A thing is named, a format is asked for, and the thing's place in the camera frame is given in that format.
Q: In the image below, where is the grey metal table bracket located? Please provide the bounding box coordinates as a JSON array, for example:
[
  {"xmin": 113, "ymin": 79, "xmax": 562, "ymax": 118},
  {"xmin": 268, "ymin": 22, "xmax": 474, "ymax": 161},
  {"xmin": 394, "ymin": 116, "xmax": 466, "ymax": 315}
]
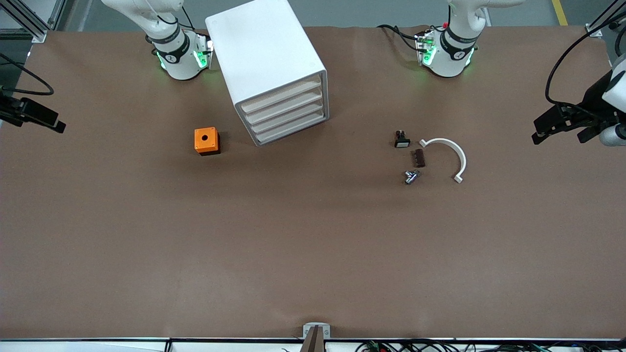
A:
[{"xmin": 303, "ymin": 323, "xmax": 331, "ymax": 339}]

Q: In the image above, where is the brown table cover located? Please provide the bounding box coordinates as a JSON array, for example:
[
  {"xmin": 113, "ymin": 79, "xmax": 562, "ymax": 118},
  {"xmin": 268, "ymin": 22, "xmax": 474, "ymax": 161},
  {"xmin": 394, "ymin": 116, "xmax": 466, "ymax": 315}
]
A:
[{"xmin": 0, "ymin": 25, "xmax": 626, "ymax": 340}]

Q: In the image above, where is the white curved plastic clip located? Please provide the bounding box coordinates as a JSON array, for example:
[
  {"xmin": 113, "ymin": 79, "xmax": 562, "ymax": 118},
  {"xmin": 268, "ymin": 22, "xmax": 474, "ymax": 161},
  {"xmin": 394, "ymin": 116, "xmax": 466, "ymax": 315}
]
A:
[{"xmin": 419, "ymin": 138, "xmax": 467, "ymax": 184}]

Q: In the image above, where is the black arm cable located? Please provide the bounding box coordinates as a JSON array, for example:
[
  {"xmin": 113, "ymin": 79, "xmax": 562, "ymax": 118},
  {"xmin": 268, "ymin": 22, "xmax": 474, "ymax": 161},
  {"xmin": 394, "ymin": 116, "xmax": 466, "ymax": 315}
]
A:
[
  {"xmin": 0, "ymin": 53, "xmax": 54, "ymax": 96},
  {"xmin": 545, "ymin": 0, "xmax": 626, "ymax": 118}
]

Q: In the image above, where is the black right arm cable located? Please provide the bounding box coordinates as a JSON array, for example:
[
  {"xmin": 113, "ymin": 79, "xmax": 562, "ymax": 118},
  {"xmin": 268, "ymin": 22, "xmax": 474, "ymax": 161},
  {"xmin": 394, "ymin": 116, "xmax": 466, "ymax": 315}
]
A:
[{"xmin": 0, "ymin": 53, "xmax": 54, "ymax": 96}]

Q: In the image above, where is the aluminium frame profile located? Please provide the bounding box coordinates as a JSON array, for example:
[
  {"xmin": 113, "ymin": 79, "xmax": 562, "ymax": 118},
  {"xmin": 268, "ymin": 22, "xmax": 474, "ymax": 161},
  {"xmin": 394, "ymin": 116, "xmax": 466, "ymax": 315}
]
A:
[
  {"xmin": 585, "ymin": 0, "xmax": 626, "ymax": 39},
  {"xmin": 0, "ymin": 0, "xmax": 67, "ymax": 44}
]

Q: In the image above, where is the black cable tangle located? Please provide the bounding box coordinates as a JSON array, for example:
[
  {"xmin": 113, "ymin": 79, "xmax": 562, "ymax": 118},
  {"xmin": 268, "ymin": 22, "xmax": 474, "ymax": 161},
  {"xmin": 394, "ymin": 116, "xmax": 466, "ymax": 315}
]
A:
[{"xmin": 357, "ymin": 340, "xmax": 626, "ymax": 352}]

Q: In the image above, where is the orange button enclosure box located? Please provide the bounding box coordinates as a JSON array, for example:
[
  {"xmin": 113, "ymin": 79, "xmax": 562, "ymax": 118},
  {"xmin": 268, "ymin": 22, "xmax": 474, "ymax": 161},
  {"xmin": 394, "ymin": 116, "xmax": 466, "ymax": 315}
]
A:
[{"xmin": 194, "ymin": 127, "xmax": 221, "ymax": 156}]

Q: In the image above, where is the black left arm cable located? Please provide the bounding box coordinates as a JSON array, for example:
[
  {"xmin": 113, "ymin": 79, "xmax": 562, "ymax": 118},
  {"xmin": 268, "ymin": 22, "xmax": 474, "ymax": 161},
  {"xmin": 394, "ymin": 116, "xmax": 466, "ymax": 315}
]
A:
[{"xmin": 545, "ymin": 0, "xmax": 626, "ymax": 118}]

